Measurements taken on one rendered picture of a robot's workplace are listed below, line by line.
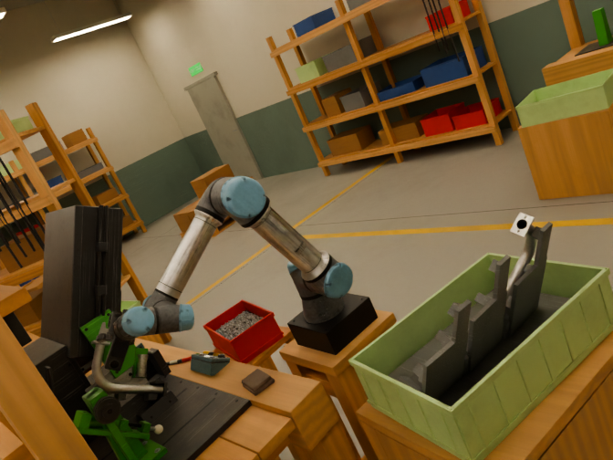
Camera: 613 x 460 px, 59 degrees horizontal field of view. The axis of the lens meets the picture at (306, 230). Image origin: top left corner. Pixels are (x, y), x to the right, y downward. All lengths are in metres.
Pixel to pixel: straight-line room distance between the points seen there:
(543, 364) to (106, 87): 11.04
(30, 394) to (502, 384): 1.04
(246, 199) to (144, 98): 10.68
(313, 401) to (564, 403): 0.68
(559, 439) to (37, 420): 1.17
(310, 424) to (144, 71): 11.07
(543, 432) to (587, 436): 0.17
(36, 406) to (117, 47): 11.20
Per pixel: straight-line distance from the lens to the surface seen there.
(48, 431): 1.33
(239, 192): 1.54
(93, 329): 2.02
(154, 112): 12.19
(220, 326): 2.47
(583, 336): 1.60
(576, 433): 1.55
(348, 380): 1.89
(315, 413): 1.70
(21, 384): 1.29
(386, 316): 1.97
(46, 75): 11.63
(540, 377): 1.50
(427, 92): 6.75
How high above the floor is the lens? 1.77
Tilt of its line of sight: 16 degrees down
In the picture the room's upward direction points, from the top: 25 degrees counter-clockwise
